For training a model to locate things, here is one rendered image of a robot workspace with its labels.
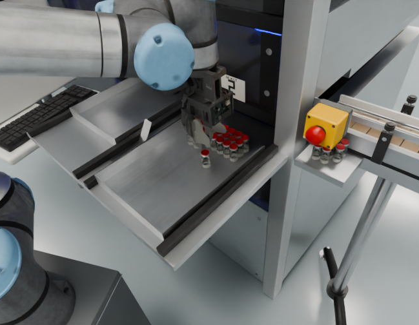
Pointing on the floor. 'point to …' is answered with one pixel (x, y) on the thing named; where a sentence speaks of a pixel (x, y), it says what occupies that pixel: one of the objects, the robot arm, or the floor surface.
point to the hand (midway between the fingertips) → (202, 139)
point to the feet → (332, 288)
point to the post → (292, 124)
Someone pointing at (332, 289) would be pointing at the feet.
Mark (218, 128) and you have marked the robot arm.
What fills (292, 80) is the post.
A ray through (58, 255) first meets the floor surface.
